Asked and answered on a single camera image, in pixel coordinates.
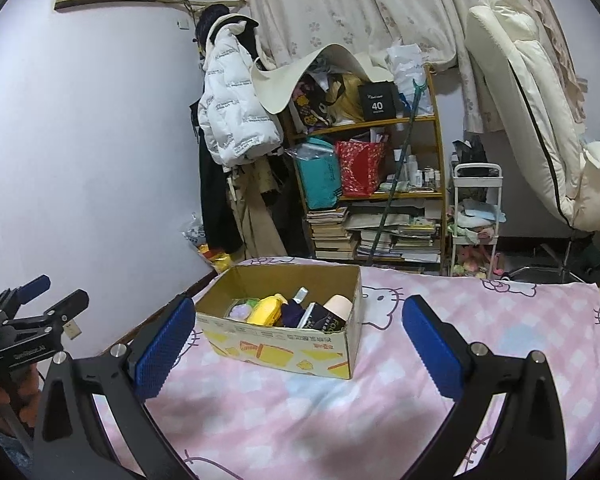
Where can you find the black packet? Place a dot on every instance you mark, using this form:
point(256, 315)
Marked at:
point(322, 320)

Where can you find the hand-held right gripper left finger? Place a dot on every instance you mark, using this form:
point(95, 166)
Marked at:
point(165, 350)

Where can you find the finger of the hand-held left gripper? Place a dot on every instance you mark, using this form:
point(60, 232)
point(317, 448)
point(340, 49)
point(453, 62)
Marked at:
point(70, 305)
point(35, 285)

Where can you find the white trolley cart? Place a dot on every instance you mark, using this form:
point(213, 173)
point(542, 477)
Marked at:
point(497, 220)

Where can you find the green pole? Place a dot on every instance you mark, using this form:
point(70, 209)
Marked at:
point(400, 170)

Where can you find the black and yellow patterned bag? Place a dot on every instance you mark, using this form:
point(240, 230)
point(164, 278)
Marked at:
point(310, 102)

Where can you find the teal bag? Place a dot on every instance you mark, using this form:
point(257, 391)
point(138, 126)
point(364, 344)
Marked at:
point(320, 180)

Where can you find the lavender round item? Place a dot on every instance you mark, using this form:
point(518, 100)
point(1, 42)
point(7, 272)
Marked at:
point(241, 312)

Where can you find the beige coat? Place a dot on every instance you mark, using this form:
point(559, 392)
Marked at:
point(260, 215)

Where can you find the white plastic bag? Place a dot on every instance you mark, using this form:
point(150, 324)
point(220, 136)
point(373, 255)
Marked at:
point(405, 65)

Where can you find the white puffer jacket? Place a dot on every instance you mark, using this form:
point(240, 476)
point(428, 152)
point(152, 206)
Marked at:
point(230, 110)

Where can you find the group of cosmetic bottles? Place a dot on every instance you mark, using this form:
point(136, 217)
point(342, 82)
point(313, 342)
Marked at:
point(420, 175)

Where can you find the wall switch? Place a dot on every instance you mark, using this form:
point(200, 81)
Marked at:
point(183, 24)

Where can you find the snack bag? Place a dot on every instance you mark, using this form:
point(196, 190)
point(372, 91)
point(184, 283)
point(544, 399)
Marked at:
point(200, 240)

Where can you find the dark knit cap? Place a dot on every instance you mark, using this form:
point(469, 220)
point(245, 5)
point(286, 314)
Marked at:
point(212, 17)

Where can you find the yellow dog plush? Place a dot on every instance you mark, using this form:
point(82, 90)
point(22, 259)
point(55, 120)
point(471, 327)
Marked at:
point(267, 310)

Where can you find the black coat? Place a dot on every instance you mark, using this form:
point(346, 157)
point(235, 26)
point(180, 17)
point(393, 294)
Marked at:
point(220, 210)

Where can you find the pile of books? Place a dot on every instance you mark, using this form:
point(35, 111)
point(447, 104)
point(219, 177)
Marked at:
point(330, 235)

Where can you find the red gift bag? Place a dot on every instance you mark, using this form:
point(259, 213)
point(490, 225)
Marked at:
point(360, 167)

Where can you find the wall outlet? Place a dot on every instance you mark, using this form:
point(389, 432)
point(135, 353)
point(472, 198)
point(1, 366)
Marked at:
point(72, 328)

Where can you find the wooden shelf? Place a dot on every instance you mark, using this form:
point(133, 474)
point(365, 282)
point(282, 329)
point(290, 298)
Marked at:
point(365, 122)

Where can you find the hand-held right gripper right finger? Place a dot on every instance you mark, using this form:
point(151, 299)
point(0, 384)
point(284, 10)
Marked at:
point(432, 350)

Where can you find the floral curtain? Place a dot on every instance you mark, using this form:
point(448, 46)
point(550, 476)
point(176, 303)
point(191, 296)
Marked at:
point(355, 0)

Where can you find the dark purple soft item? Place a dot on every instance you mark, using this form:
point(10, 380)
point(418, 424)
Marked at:
point(292, 315)

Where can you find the printed cardboard box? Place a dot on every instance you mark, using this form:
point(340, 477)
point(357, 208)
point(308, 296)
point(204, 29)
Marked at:
point(280, 355)

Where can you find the beige cup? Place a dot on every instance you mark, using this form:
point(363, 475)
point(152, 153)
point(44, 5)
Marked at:
point(340, 306)

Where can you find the pink cartoon cat bedsheet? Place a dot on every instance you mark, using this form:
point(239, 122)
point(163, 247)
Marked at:
point(280, 410)

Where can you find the black box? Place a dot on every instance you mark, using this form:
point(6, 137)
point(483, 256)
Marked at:
point(377, 102)

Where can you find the cream office chair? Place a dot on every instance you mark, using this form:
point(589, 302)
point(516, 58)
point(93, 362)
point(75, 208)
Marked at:
point(520, 85)

